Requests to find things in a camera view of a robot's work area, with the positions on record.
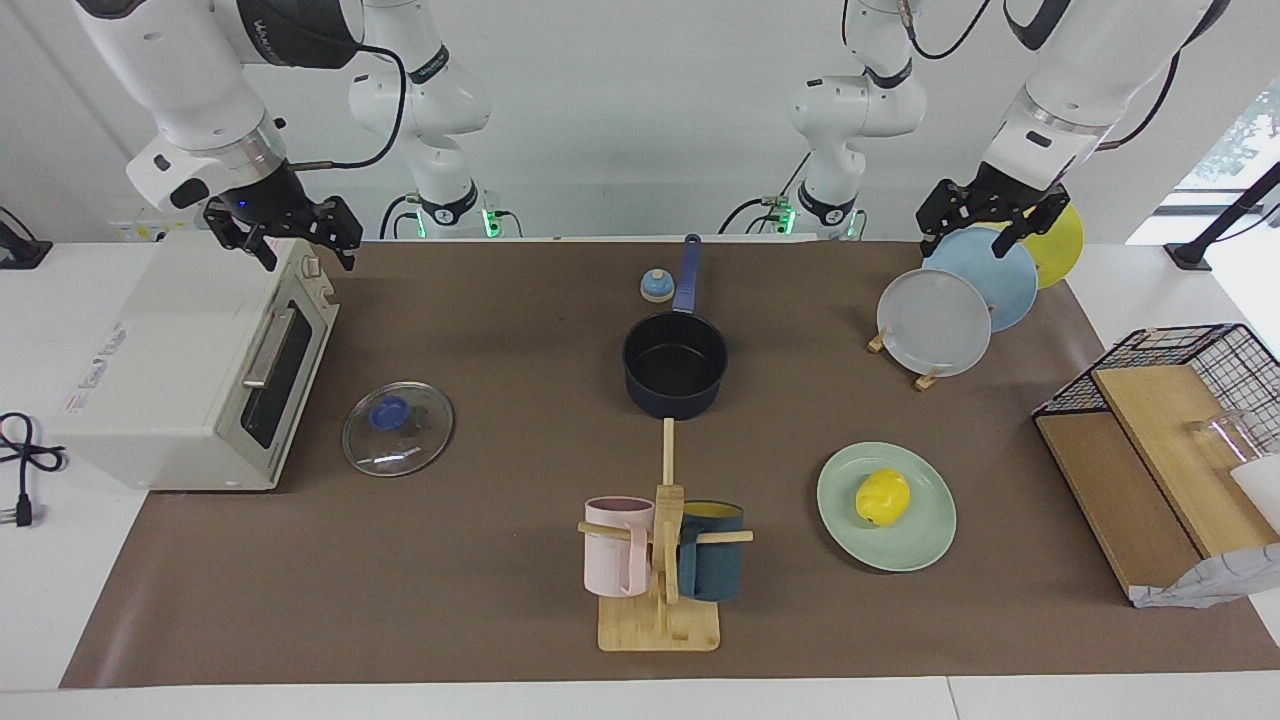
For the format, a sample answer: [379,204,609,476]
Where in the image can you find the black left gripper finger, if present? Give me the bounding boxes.
[917,180,963,259]
[995,195,1071,259]

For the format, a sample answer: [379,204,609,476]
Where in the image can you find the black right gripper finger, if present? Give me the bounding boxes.
[207,205,279,273]
[312,195,363,272]

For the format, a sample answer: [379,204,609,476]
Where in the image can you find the glass lid with blue knob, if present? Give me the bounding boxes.
[342,381,455,478]

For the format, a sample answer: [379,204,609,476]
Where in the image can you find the yellow plate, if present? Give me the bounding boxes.
[975,203,1085,291]

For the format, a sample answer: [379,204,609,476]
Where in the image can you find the light blue plate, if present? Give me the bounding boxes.
[923,228,1040,333]

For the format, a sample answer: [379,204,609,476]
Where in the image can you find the grey plate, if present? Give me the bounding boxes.
[877,268,993,379]

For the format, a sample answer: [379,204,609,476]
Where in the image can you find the wooden plate rack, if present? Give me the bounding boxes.
[867,330,943,392]

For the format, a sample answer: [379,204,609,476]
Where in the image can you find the light green plate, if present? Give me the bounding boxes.
[816,442,958,573]

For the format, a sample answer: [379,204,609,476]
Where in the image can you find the white power strip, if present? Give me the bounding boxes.
[110,220,201,243]

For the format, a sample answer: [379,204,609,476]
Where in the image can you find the cream toaster oven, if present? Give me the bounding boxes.
[50,232,341,493]

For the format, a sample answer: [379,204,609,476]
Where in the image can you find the black clamp stand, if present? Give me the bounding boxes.
[1165,160,1280,271]

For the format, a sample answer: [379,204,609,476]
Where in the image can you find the light wooden cutting board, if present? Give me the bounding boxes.
[1091,364,1280,559]

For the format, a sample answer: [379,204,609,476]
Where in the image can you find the brown wooden board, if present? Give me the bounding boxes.
[1035,412,1206,601]

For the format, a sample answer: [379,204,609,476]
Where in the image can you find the clear glass beaker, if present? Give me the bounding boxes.
[1188,408,1266,469]

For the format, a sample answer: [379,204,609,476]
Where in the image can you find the dark blue saucepan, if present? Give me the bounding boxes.
[622,234,729,420]

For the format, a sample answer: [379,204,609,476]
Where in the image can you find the white container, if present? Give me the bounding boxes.
[1230,457,1280,533]

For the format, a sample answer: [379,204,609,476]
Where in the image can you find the brown table mat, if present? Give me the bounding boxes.
[60,240,1280,689]

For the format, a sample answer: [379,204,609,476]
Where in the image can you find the white patterned cloth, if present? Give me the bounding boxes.
[1130,543,1280,609]

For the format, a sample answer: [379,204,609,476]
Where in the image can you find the dark teal mug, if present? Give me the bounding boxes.
[678,500,745,603]

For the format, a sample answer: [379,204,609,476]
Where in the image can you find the pink mug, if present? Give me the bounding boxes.
[584,496,655,599]

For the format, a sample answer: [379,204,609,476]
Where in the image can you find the wooden mug tree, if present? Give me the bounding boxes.
[577,418,754,653]

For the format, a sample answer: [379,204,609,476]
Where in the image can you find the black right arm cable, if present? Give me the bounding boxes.
[290,40,411,171]

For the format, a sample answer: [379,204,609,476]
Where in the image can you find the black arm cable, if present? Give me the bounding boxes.
[290,40,411,171]
[1095,50,1181,151]

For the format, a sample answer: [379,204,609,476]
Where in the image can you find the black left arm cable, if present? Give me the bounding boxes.
[1095,50,1181,151]

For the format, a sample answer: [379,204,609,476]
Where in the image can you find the black desk mount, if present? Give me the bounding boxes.
[0,207,53,271]

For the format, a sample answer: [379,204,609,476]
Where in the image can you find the black wire basket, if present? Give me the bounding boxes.
[1032,323,1280,461]

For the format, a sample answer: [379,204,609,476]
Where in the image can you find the black power cord with plug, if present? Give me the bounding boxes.
[0,412,69,529]

